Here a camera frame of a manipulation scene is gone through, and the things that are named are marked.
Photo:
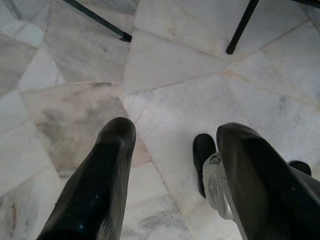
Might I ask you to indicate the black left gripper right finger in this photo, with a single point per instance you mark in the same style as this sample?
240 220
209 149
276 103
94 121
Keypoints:
270 195

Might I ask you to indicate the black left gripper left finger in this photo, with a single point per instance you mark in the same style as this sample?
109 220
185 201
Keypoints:
95 195

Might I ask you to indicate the black robot right foot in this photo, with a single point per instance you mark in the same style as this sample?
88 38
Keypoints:
301 167

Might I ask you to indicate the black robot foot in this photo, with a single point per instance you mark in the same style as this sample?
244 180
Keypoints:
202 155
301 167

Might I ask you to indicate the black robot left foot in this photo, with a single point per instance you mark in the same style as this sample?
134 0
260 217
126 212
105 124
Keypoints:
202 155

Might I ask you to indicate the black table leg frame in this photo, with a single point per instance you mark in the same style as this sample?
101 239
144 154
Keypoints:
238 30

